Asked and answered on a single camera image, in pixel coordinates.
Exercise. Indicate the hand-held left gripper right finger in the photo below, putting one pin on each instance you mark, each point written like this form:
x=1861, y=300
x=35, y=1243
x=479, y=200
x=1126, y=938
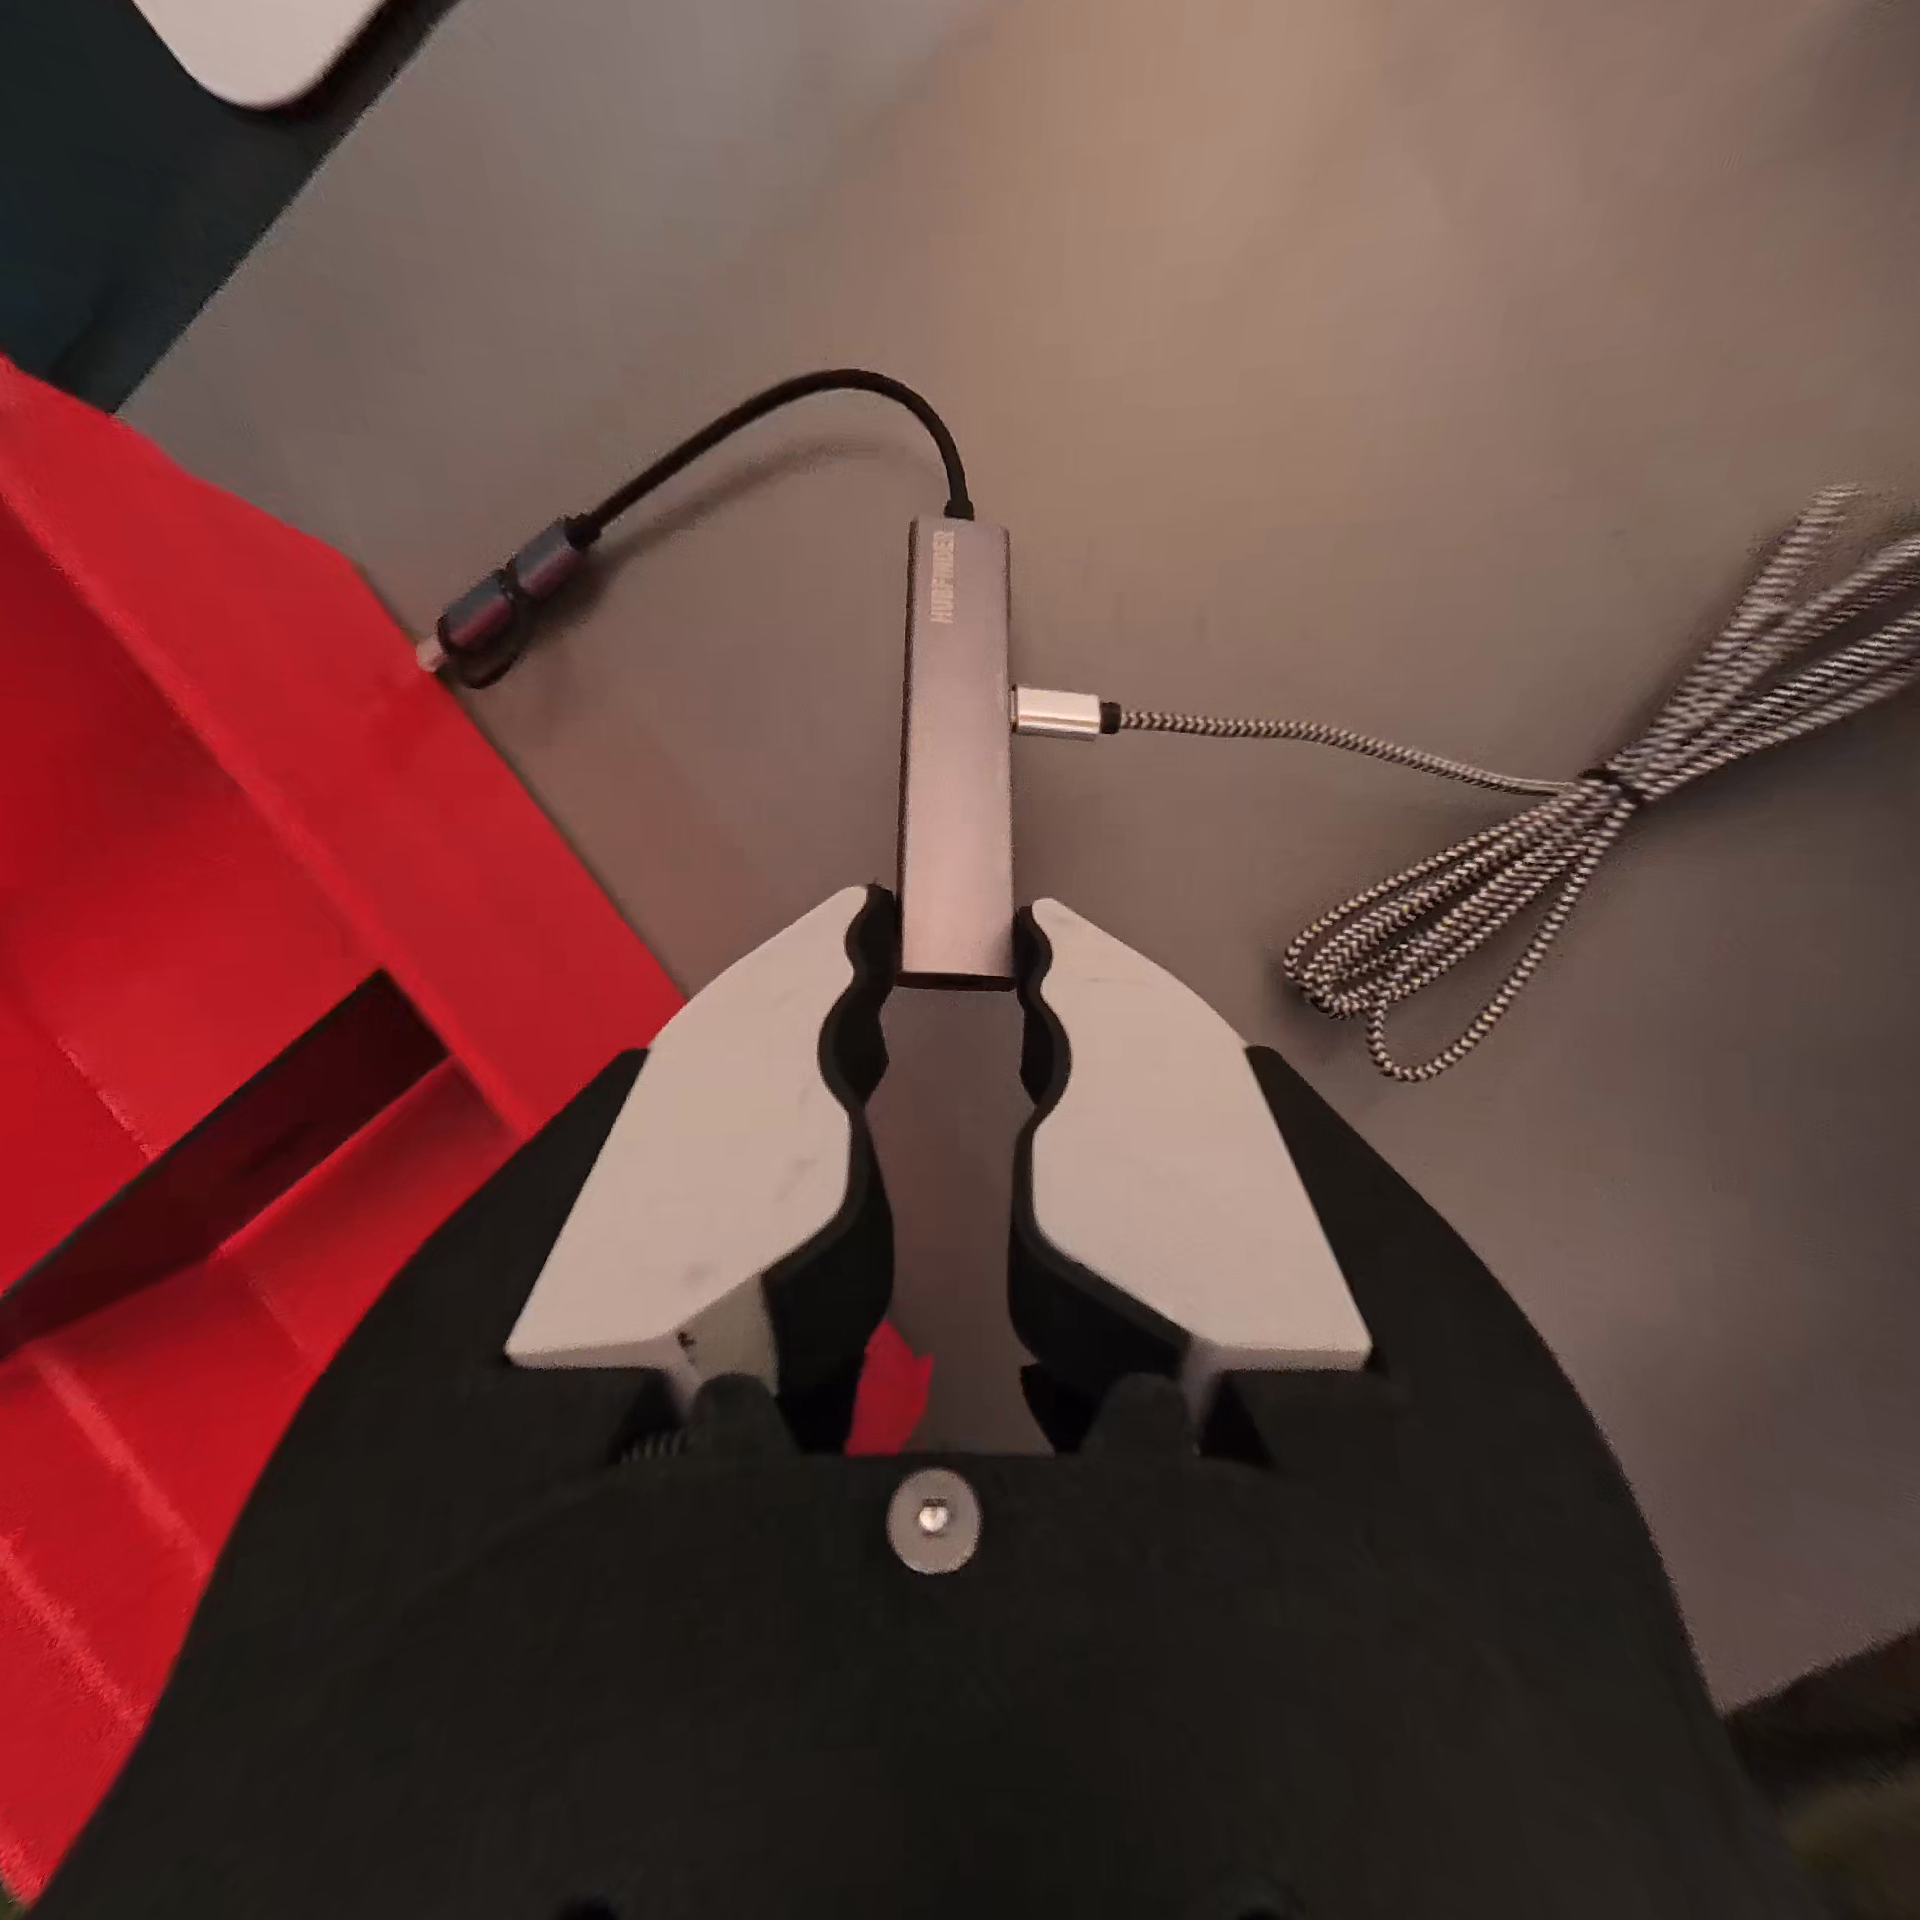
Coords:
x=1185, y=1200

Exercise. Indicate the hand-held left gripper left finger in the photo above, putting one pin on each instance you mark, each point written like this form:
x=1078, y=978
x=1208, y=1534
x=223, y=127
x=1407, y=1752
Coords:
x=705, y=1187

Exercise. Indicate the dark grey USB adapter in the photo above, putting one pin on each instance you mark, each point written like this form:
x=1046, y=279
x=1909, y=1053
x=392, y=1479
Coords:
x=479, y=631

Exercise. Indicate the red plastic bin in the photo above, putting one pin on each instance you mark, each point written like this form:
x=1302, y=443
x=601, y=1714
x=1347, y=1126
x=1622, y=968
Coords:
x=182, y=719

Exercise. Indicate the white rounded base plate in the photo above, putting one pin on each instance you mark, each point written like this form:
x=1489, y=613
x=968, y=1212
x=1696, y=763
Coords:
x=255, y=44

